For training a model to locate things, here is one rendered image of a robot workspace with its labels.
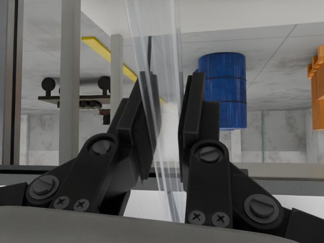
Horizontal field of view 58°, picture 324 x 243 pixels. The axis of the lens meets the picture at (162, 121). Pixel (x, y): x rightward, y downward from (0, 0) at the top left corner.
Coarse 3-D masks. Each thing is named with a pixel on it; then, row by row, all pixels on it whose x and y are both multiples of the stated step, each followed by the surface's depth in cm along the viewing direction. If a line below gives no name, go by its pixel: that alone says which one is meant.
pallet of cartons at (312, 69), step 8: (320, 48) 292; (320, 56) 291; (312, 64) 334; (320, 64) 308; (312, 72) 345; (320, 72) 309; (312, 80) 357; (320, 80) 310; (312, 88) 359; (320, 88) 311; (312, 96) 361; (320, 96) 312; (312, 104) 362; (320, 104) 327; (312, 112) 363; (320, 112) 327; (312, 120) 364; (320, 120) 327; (312, 128) 365; (320, 128) 326
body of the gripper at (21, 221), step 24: (0, 216) 7; (24, 216) 7; (48, 216) 7; (72, 216) 7; (96, 216) 7; (120, 216) 7; (0, 240) 7; (24, 240) 7; (48, 240) 6; (72, 240) 6; (96, 240) 6; (120, 240) 6; (144, 240) 6; (168, 240) 6; (192, 240) 6; (216, 240) 6; (240, 240) 6; (264, 240) 6; (288, 240) 6
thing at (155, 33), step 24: (144, 0) 8; (168, 0) 8; (144, 24) 8; (168, 24) 8; (144, 48) 9; (168, 48) 9; (144, 72) 10; (168, 72) 9; (144, 96) 10; (168, 96) 10; (168, 120) 11; (168, 144) 12; (168, 168) 13; (168, 192) 15; (168, 216) 16
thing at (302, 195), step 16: (0, 176) 20; (16, 176) 20; (32, 176) 20; (144, 192) 18; (272, 192) 16; (288, 192) 16; (304, 192) 16; (320, 192) 16; (128, 208) 20; (144, 208) 19; (160, 208) 19; (288, 208) 17; (304, 208) 17; (320, 208) 16
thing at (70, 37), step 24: (72, 0) 61; (72, 24) 61; (72, 48) 60; (120, 48) 87; (72, 72) 60; (120, 72) 87; (72, 96) 60; (120, 96) 87; (72, 120) 59; (72, 144) 59; (240, 168) 64; (264, 168) 63; (288, 168) 63; (312, 168) 63
